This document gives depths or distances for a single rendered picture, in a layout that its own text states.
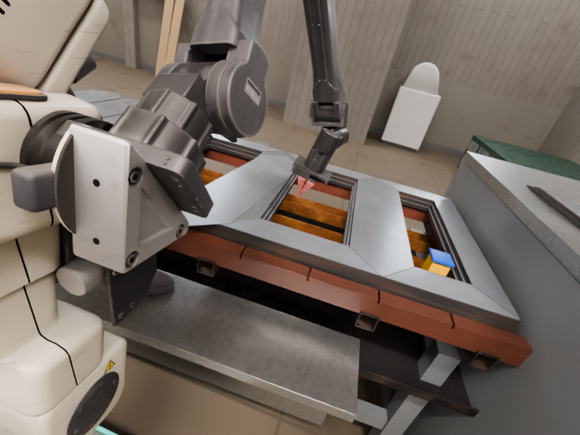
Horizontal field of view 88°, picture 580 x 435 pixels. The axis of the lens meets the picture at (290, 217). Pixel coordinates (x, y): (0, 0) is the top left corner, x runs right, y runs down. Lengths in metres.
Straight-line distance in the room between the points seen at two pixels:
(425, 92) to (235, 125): 6.02
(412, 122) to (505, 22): 2.29
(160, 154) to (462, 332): 0.77
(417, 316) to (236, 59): 0.68
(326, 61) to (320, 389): 0.69
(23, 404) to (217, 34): 0.52
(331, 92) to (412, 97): 5.58
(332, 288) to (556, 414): 0.49
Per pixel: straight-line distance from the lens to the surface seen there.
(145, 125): 0.29
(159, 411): 1.47
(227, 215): 0.85
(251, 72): 0.35
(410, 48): 7.11
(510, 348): 0.92
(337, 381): 0.78
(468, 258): 1.07
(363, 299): 0.78
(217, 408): 1.46
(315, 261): 0.78
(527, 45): 7.51
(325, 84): 0.70
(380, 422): 1.29
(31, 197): 0.27
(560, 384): 0.87
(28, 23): 0.37
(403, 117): 6.30
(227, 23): 0.38
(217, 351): 0.77
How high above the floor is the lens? 1.31
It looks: 30 degrees down
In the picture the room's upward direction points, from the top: 14 degrees clockwise
